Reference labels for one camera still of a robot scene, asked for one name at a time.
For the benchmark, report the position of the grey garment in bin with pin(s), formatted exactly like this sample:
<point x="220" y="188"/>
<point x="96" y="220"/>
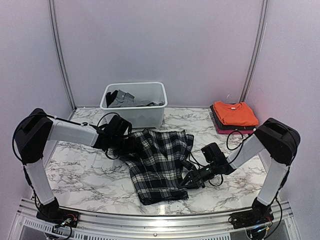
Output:
<point x="127" y="100"/>

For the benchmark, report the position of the left aluminium wall post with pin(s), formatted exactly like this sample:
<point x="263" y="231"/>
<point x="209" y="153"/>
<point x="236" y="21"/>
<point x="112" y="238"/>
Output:
<point x="59" y="53"/>

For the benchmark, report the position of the right aluminium wall post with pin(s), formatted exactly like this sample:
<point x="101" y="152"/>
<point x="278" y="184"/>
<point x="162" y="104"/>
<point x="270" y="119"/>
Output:
<point x="256" y="49"/>

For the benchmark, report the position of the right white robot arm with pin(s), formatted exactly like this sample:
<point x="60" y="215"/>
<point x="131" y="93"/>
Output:
<point x="273" y="140"/>

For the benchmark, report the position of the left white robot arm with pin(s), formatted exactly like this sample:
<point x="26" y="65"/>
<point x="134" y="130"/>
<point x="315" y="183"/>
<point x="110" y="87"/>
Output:
<point x="34" y="131"/>

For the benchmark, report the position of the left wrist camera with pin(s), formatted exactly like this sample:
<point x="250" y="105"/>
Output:
<point x="118" y="127"/>

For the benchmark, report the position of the folded dark striped shirt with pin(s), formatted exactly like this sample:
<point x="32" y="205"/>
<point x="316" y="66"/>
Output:
<point x="221" y="126"/>

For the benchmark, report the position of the folded pink garment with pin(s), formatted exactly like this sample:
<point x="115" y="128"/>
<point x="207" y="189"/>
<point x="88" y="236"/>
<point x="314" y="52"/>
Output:
<point x="225" y="131"/>

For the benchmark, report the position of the black garment in bin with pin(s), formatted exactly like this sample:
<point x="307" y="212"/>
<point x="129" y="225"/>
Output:
<point x="110" y="97"/>

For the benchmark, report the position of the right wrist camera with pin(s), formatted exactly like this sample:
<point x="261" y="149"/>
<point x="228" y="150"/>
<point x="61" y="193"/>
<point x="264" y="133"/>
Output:
<point x="213" y="154"/>

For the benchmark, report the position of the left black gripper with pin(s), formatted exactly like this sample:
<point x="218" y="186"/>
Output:
<point x="131" y="149"/>

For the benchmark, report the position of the aluminium wall post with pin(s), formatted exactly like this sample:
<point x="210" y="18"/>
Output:
<point x="256" y="49"/>
<point x="59" y="53"/>

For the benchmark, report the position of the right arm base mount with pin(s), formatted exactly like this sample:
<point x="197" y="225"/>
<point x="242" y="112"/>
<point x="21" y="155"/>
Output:
<point x="257" y="215"/>

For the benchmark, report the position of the orange t-shirt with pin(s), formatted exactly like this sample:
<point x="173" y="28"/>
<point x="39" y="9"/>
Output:
<point x="243" y="115"/>

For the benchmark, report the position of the white plastic laundry bin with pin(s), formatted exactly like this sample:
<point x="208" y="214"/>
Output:
<point x="139" y="116"/>

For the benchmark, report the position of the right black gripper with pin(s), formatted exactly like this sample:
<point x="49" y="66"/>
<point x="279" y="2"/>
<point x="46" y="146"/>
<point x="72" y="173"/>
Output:
<point x="195" y="178"/>

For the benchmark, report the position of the black white plaid shirt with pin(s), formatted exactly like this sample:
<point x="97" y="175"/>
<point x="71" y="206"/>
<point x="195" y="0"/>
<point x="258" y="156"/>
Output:
<point x="156" y="166"/>

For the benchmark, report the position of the aluminium front frame rail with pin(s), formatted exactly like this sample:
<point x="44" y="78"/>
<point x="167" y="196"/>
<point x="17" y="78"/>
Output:
<point x="110" y="226"/>

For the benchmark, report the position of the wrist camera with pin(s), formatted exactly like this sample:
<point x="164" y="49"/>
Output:
<point x="213" y="154"/>
<point x="118" y="127"/>

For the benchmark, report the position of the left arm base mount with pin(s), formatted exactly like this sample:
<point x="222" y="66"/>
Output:
<point x="52" y="213"/>

